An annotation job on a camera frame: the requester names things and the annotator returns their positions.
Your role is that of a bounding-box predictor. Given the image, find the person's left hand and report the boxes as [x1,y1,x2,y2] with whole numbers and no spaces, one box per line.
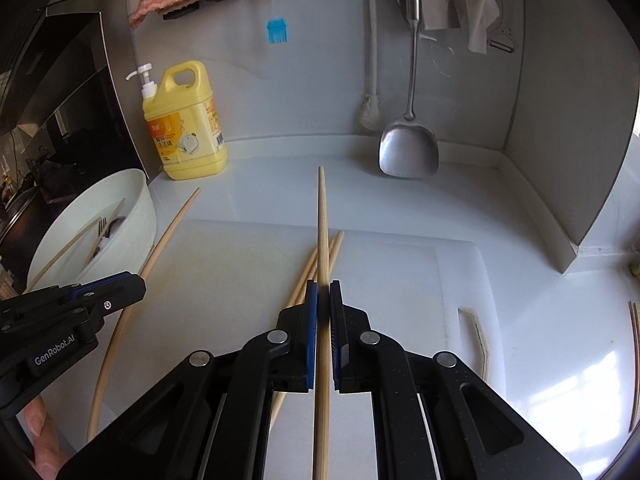
[23,396,67,480]

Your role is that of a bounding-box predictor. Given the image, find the steel fork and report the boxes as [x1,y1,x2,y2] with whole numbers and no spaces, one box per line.
[96,218,111,245]

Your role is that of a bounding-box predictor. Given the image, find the white plastic basin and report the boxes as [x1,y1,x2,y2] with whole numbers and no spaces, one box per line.
[27,169,157,292]

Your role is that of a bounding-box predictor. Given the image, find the white cutting board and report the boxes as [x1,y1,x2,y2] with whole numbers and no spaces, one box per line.
[60,221,523,479]

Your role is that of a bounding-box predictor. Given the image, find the yellow dish soap bottle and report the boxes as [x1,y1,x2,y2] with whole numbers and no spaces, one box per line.
[126,61,228,181]

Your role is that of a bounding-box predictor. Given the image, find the steel spatula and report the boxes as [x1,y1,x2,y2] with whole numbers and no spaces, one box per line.
[378,0,439,179]

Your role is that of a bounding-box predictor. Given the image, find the white bottle brush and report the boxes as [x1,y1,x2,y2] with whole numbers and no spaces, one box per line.
[359,0,383,131]

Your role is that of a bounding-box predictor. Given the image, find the blue silicone brush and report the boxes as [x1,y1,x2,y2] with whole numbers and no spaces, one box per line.
[267,0,288,44]

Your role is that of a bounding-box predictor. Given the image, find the hanging peeler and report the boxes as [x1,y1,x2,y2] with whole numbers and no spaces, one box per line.
[488,0,518,54]

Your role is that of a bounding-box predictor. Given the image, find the spoon with rabbit handle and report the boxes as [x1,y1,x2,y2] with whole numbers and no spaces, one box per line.
[96,216,126,252]

